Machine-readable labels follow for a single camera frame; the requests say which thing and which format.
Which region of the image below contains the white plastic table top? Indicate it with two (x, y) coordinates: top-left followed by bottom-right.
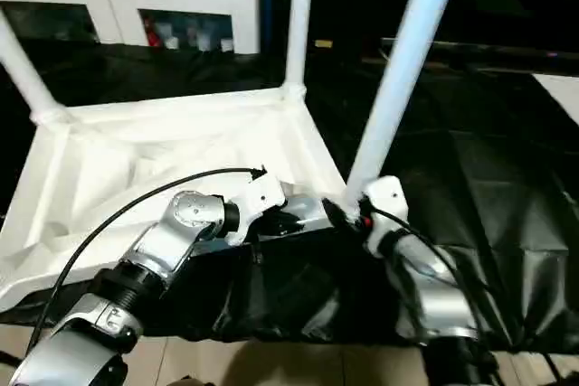
(0, 86), (361, 311)

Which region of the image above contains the white plastic table leg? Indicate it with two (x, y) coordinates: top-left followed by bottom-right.
(344, 0), (467, 208)
(0, 11), (70, 127)
(280, 0), (317, 103)

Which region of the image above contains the black work mat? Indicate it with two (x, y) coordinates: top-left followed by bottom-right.
(0, 35), (579, 355)

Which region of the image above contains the red bottle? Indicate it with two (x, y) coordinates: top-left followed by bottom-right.
(145, 19), (162, 48)

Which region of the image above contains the white flat board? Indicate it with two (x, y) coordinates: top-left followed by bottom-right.
(534, 75), (579, 125)

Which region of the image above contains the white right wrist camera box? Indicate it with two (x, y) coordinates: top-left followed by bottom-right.
(362, 176), (408, 257)

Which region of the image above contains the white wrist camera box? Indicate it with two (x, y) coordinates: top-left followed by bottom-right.
(231, 169), (289, 246)
(362, 176), (408, 257)

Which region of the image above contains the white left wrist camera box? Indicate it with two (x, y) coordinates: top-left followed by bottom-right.
(231, 169), (289, 246)

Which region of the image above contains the black rail bar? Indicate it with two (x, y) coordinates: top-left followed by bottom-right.
(380, 38), (579, 71)

